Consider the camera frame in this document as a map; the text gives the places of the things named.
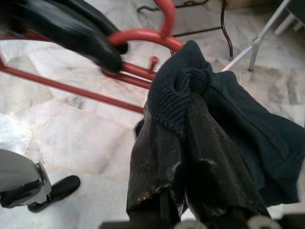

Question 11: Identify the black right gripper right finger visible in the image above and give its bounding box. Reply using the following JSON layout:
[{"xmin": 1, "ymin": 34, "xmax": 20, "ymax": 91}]
[{"xmin": 185, "ymin": 92, "xmax": 270, "ymax": 223}]

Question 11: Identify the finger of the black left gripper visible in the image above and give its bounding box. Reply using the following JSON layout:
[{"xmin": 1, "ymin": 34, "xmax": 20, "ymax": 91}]
[
  {"xmin": 0, "ymin": 0, "xmax": 122, "ymax": 73},
  {"xmin": 59, "ymin": 0, "xmax": 129, "ymax": 54}
]

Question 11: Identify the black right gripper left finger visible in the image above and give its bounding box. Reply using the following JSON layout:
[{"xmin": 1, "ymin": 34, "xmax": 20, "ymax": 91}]
[{"xmin": 126, "ymin": 104, "xmax": 187, "ymax": 223}]

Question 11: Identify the red plastic hanger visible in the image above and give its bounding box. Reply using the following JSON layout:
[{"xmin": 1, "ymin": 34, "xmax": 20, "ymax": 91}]
[{"xmin": 0, "ymin": 0, "xmax": 184, "ymax": 115}]

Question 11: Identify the black shirt with green print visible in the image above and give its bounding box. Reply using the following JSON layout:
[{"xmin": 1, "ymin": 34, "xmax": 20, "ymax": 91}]
[{"xmin": 142, "ymin": 40, "xmax": 305, "ymax": 208}]

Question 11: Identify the marble top folding table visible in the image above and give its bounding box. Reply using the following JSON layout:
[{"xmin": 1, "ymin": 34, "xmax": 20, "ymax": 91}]
[{"xmin": 137, "ymin": 0, "xmax": 234, "ymax": 60}]

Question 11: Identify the silver clothes rack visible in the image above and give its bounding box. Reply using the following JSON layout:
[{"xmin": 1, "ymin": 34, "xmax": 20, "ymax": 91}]
[{"xmin": 221, "ymin": 0, "xmax": 293, "ymax": 72}]

